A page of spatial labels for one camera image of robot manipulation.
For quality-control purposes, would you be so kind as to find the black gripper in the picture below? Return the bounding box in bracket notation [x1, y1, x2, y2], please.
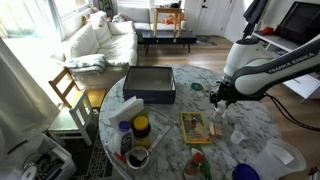
[209, 83, 235, 115]

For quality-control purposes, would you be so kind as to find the white bottle blue cap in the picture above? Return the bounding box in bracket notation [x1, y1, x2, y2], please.
[114, 120, 135, 156]

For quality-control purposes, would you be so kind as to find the yellow card box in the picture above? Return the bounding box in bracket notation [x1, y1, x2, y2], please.
[179, 111, 213, 145]

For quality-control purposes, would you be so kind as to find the white sofa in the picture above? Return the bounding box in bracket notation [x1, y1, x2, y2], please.
[61, 11, 139, 89]

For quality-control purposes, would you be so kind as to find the brown hot sauce bottle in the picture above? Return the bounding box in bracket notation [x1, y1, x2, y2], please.
[183, 152, 204, 180]

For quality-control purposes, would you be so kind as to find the dark hanging jacket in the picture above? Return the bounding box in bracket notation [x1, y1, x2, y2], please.
[243, 0, 270, 40]

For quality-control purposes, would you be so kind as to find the floral cushion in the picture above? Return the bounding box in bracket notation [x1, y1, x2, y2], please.
[112, 12, 133, 24]

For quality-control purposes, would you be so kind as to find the patterned rug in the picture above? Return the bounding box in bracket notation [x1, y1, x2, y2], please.
[71, 113, 114, 180]

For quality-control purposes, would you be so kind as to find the dark coffee table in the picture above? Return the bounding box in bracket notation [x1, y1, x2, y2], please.
[141, 29, 198, 55]

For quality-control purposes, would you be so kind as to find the clear measuring scoop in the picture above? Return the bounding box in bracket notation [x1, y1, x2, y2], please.
[229, 129, 245, 145]

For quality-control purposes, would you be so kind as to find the jar with yellow lid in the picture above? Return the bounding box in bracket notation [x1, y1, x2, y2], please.
[132, 115, 152, 149]

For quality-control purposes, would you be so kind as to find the white curtain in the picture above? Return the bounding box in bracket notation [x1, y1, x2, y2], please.
[0, 38, 61, 158]

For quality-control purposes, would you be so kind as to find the wooden side table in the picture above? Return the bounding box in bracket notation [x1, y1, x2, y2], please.
[152, 7, 184, 38]

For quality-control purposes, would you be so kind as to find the floral pillow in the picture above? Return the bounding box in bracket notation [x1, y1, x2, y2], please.
[88, 11, 108, 29]

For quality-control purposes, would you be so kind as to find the orange toy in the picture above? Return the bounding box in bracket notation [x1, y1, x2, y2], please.
[163, 13, 184, 26]

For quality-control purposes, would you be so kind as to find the navy cardboard box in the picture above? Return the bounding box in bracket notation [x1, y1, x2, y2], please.
[122, 65, 177, 105]

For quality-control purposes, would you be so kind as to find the clear plastic pitcher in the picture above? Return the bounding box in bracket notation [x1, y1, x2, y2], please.
[254, 138, 307, 180]

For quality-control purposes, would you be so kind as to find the clear storage bin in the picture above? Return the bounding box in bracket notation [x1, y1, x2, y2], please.
[0, 133, 78, 180]

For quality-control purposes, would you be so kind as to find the clear plastic tray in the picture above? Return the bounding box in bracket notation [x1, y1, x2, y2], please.
[109, 106, 176, 158]

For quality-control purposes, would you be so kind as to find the green round lid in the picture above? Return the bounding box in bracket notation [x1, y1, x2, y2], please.
[190, 82, 204, 92]

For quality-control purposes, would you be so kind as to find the grey blanket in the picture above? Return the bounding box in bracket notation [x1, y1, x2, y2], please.
[64, 53, 107, 75]

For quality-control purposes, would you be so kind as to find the wooden chair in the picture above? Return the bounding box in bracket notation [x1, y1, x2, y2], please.
[48, 66, 108, 111]

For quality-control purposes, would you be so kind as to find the white shelf unit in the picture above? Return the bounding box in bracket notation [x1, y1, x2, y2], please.
[251, 31, 320, 101]

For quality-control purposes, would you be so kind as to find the white door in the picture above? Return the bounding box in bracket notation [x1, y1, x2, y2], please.
[194, 0, 235, 36]

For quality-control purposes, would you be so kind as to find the can with blue lid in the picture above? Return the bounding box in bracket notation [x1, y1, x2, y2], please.
[231, 163, 262, 180]

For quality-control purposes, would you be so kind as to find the black television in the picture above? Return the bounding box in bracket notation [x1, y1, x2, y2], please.
[278, 1, 320, 46]

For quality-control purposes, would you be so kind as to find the white loveseat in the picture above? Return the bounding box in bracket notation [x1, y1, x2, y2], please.
[118, 6, 188, 33]

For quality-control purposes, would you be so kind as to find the small white chair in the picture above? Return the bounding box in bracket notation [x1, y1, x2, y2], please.
[48, 91, 95, 148]

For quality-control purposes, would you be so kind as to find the green hot sauce bottle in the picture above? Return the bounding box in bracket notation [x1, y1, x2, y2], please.
[189, 144, 213, 180]

